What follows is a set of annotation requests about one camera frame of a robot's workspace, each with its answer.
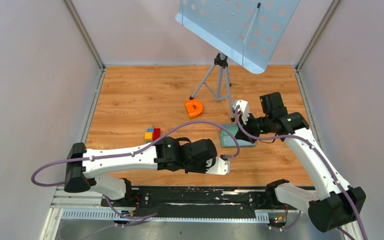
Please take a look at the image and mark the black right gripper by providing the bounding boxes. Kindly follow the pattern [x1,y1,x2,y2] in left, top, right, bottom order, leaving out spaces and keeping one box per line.
[234,111,273,144]

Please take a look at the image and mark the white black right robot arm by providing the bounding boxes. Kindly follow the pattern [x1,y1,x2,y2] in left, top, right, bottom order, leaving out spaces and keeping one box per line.
[232,92,366,233]

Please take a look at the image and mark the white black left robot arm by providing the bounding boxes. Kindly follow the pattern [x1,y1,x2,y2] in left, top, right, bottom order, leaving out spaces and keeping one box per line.
[64,136,230,207]

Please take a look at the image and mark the stacked colourful toy bricks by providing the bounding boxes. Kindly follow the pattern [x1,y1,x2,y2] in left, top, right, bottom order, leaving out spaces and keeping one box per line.
[144,128,161,143]

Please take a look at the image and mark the orange D-shaped toy block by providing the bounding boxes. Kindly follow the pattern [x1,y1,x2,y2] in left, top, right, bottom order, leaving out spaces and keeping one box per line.
[184,99,204,119]

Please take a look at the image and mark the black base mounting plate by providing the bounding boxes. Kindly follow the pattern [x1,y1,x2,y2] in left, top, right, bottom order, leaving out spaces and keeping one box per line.
[100,186,296,220]

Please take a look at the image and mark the grey tripod stand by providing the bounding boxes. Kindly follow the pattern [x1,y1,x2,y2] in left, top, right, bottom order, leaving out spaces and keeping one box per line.
[189,52,235,123]

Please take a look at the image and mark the perforated light blue stand tray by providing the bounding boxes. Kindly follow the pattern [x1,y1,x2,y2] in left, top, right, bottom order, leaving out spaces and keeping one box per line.
[175,0,300,74]

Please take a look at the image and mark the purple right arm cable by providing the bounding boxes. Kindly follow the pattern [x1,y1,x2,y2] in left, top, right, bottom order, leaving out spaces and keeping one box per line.
[233,105,368,240]

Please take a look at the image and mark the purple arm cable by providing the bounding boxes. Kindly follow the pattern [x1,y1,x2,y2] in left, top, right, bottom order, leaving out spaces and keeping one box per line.
[233,105,368,240]
[30,119,241,188]

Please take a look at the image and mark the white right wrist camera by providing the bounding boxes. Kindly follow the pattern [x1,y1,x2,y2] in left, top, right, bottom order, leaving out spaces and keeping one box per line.
[232,99,250,124]

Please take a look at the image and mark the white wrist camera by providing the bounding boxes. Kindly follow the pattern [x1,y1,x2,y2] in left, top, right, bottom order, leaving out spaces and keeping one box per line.
[232,99,250,124]
[205,157,231,176]

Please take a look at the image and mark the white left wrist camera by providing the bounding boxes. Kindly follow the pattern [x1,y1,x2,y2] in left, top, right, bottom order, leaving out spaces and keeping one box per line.
[205,157,231,176]

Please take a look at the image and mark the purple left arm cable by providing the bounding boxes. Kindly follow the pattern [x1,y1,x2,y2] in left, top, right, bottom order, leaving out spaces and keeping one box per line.
[30,119,241,188]

